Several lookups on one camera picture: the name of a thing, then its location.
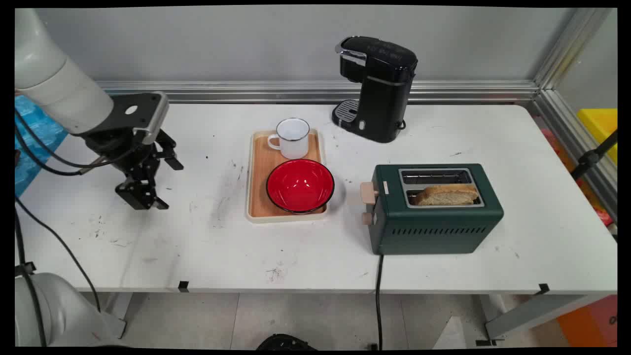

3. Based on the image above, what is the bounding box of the black coffee machine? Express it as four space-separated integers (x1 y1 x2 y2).
331 35 419 144

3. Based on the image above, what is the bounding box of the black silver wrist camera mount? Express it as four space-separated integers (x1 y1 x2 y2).
73 91 170 145

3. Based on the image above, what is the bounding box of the aluminium frame rail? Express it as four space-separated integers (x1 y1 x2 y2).
96 80 540 105

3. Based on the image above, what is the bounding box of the white enamel mug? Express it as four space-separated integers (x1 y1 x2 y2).
267 117 311 160

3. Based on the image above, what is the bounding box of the toasted bread slice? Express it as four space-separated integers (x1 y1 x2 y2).
414 184 480 206

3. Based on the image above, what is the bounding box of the black round object on floor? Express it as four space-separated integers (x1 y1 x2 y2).
255 334 318 351

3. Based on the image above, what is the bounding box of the black toaster power cord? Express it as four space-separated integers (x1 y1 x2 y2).
375 253 385 350

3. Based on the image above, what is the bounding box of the aluminium frame post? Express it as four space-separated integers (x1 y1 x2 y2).
527 7 618 227

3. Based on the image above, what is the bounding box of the red bowl with black rim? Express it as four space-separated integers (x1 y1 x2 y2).
266 159 336 215

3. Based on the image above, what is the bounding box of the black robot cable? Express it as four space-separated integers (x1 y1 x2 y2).
15 196 102 348
15 109 136 177

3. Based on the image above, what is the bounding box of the blue plastic sheet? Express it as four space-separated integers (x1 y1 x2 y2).
15 95 70 198

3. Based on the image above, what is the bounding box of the black tripod pole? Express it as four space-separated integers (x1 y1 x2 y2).
571 130 618 181

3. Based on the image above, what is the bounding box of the orange box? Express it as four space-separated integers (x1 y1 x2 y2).
556 295 618 348

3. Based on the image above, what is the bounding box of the yellow plastic box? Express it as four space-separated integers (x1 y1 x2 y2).
577 108 618 166

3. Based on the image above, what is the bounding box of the dark green toaster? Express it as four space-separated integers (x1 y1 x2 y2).
360 163 505 256

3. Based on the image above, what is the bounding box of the grey table leg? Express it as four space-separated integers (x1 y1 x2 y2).
476 294 604 347

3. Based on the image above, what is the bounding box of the wooden tray with cream rim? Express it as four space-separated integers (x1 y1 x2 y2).
245 129 329 224

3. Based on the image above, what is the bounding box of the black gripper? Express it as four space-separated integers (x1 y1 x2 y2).
85 128 184 211

